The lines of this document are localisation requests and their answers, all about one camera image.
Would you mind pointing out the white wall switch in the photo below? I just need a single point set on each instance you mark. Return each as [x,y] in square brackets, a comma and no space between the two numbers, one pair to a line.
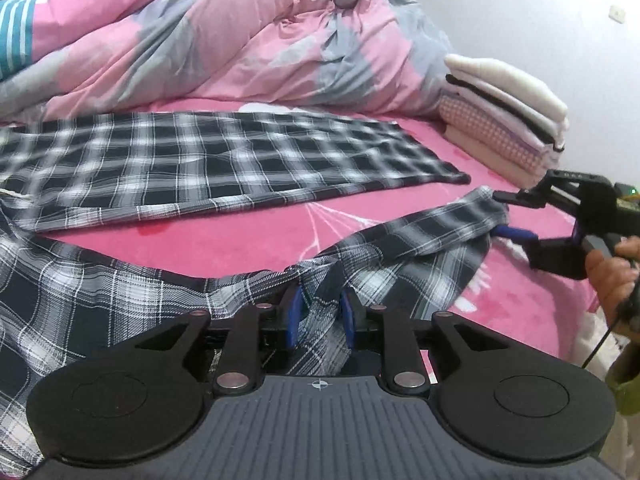
[618,13]

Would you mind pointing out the black folded garment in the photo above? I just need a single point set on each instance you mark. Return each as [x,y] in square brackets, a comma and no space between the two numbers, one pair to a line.
[500,105]

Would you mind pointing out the pink grey floral duvet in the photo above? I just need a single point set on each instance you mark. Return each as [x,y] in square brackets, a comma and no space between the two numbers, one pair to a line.
[225,35]

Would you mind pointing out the person's right hand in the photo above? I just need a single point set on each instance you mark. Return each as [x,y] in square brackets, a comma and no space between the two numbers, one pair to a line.
[610,280]

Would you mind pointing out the white folded garment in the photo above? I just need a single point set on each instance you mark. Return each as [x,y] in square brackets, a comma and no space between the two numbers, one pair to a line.
[505,122]

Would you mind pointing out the pink floral bed sheet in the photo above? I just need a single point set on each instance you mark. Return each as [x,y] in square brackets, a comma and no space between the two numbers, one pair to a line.
[525,310]

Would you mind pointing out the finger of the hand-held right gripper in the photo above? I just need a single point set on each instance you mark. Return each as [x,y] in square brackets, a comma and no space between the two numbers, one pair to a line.
[530,197]
[515,233]

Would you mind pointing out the black white plaid pants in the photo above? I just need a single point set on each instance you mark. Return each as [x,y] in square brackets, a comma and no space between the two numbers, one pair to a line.
[225,160]

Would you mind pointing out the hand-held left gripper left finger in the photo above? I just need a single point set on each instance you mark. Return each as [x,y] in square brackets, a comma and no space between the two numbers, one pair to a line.
[295,310]

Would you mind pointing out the blue striped plush cushion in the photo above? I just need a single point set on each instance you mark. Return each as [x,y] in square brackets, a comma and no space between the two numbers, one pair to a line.
[15,35]

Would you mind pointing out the beige folded cloth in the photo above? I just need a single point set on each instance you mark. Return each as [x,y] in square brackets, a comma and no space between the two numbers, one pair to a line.
[480,152]

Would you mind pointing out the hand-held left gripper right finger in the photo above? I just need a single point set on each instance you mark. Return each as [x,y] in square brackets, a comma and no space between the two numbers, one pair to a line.
[346,320]

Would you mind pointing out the stack of folded clothes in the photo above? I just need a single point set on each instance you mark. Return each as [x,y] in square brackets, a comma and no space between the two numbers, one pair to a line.
[510,85]

